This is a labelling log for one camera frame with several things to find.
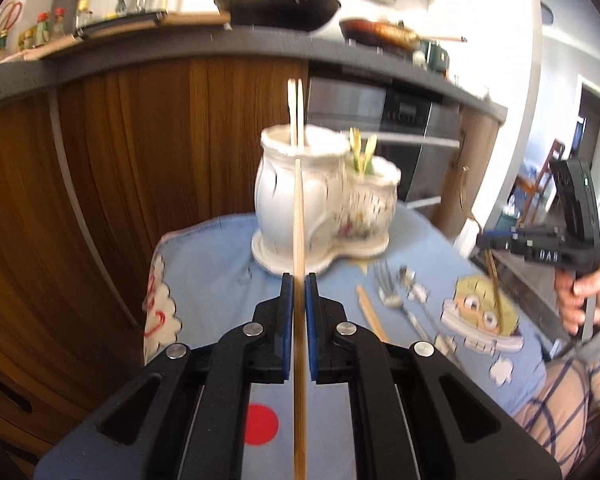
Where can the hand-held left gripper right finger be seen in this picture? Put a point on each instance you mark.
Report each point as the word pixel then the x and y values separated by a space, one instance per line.
pixel 311 330

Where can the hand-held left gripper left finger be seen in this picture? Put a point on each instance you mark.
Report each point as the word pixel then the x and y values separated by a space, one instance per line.
pixel 286 330

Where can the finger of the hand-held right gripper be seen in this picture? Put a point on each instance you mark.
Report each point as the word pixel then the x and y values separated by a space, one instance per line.
pixel 495 244
pixel 495 234

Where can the wooden chopstick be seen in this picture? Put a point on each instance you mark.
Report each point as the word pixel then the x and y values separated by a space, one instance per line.
pixel 375 312
pixel 300 240
pixel 300 110
pixel 367 310
pixel 292 110

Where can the white floral ceramic utensil holder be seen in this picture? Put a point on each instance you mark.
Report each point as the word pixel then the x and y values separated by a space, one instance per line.
pixel 277 195

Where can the yellow plastic spoon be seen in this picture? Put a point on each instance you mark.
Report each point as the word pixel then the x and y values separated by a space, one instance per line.
pixel 356 142

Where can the teal waste bin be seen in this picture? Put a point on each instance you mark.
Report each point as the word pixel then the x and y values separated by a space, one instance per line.
pixel 507 221

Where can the wooden chair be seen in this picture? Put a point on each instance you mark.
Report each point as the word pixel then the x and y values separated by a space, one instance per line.
pixel 542 185

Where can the white ceramic holder tray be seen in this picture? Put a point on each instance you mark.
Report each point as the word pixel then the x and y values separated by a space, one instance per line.
pixel 270 261

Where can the narrow wooden cabinet door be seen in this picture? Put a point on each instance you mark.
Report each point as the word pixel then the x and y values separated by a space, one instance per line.
pixel 480 160

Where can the silver fork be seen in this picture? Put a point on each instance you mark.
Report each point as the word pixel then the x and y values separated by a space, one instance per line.
pixel 387 295

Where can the blue cartoon printed cloth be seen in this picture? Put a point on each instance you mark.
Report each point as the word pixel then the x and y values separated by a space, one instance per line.
pixel 220 270

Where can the silver spoon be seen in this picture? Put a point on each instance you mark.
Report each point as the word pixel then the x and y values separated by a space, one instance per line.
pixel 406 276

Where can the stainless steel built-in oven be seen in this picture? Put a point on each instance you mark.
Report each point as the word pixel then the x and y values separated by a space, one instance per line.
pixel 410 110

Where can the person's plaid pants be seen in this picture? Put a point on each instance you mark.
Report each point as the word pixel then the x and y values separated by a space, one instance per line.
pixel 560 410

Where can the round ceiling lamp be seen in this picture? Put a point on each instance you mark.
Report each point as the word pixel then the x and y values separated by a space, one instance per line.
pixel 546 14

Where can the wide wooden kitchen cabinet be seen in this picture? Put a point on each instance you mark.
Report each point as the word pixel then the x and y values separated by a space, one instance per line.
pixel 130 160

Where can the brown frying pan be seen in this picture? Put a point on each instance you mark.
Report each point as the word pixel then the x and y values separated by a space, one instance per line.
pixel 380 32

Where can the grey stone countertop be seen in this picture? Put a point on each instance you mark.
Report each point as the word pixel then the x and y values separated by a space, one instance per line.
pixel 130 55

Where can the yellow capped sauce bottle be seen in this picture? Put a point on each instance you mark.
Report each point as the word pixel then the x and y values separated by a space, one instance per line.
pixel 83 15

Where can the red capped sauce bottle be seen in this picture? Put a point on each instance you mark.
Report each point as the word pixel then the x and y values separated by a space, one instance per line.
pixel 43 27
pixel 59 21

